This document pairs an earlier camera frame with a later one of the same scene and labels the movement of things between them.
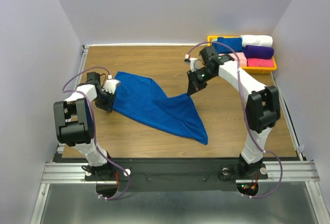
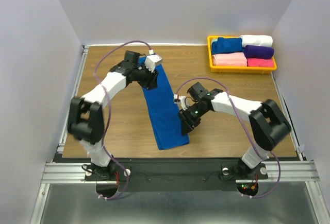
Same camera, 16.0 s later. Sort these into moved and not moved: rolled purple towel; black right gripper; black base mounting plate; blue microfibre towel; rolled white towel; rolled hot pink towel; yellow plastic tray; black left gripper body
Moved: black right gripper; black left gripper body
Not moved: black base mounting plate; rolled white towel; blue microfibre towel; rolled hot pink towel; rolled purple towel; yellow plastic tray
